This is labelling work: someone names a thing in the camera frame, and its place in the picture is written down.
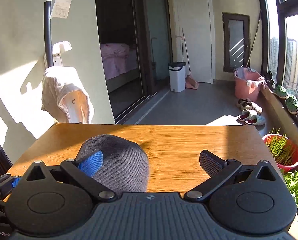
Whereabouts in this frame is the white slipper pair far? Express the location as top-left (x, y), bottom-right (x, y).
top-left (237, 98), bottom-right (263, 115)

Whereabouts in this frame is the dark grey sock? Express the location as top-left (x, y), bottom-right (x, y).
top-left (76, 134), bottom-right (149, 194)

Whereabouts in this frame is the red basin with grass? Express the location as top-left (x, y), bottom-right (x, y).
top-left (262, 129), bottom-right (298, 173)

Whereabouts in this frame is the pink dustpan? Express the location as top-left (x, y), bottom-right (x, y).
top-left (186, 75), bottom-right (199, 90)

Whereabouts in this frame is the white red slipper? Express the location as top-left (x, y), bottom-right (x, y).
top-left (238, 109), bottom-right (257, 122)

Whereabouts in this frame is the pink laundry bucket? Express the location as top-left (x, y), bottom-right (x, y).
top-left (233, 67), bottom-right (266, 101)

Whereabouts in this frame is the green leafy vegetable plant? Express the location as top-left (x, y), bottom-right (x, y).
top-left (283, 170), bottom-right (298, 207)

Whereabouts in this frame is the pink bed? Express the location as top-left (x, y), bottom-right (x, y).
top-left (100, 43), bottom-right (140, 90)

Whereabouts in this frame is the green knitted shoe near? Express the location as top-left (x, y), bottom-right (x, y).
top-left (285, 95), bottom-right (298, 115)

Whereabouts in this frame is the white upright vacuum cleaner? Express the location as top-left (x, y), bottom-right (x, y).
top-left (41, 0), bottom-right (95, 124)

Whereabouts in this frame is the green knitted shoe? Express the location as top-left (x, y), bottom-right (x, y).
top-left (273, 85), bottom-right (289, 99)
top-left (285, 95), bottom-right (298, 115)

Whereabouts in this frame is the white paper tag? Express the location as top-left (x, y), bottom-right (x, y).
top-left (50, 0), bottom-right (72, 19)

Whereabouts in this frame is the broom stick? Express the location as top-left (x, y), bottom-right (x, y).
top-left (245, 10), bottom-right (262, 67)

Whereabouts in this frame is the white trash bin black lid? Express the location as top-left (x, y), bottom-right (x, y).
top-left (168, 61), bottom-right (186, 93)

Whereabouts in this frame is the light blue slipper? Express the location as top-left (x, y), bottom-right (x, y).
top-left (245, 115), bottom-right (266, 126)

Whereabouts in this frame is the green knitted shoe far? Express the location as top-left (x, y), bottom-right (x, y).
top-left (273, 85), bottom-right (289, 99)

